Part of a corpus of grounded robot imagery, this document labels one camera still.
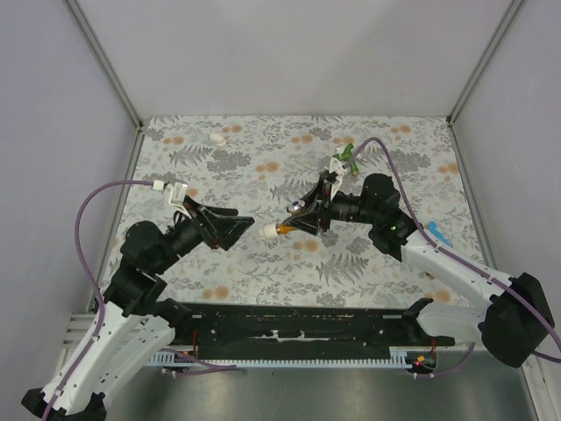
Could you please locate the left aluminium frame post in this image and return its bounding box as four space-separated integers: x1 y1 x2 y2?
63 0 143 132

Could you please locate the aluminium frame post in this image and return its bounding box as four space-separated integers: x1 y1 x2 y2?
63 0 143 132
446 0 526 128

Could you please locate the white cable duct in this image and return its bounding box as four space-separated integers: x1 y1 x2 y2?
145 350 413 369

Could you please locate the blue water faucet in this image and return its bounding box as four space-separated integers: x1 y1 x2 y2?
428 221 453 247

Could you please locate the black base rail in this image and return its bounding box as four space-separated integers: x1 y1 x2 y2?
173 303 455 347

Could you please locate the green water faucet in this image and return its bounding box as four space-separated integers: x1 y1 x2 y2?
333 143 354 162

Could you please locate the white pipe elbow far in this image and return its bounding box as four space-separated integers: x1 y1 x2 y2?
209 133 227 146

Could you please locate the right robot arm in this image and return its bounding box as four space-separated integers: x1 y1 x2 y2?
282 172 555 367

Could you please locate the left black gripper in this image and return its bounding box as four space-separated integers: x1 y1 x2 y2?
153 194 255 273

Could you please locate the white green faucet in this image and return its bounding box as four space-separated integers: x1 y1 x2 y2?
348 153 370 176

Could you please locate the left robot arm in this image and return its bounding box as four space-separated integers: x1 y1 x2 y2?
21 196 254 420

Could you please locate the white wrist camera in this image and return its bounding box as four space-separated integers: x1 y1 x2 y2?
152 180 191 218
326 157 347 200

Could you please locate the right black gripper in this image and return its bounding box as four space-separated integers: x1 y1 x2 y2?
284 175 379 237

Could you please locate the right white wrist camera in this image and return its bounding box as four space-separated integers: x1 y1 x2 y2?
326 157 347 200

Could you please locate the orange water faucet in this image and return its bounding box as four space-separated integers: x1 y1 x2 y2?
276 199 306 235

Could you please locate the right aluminium frame post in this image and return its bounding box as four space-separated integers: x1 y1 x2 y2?
446 0 526 128

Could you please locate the white pipe elbow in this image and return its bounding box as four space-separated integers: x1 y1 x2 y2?
258 223 280 239

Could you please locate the floral table mat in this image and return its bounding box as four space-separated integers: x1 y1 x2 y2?
114 116 481 308

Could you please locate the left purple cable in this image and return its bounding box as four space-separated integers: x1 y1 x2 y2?
41 180 240 421

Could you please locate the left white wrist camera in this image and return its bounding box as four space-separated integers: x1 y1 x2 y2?
152 180 191 218

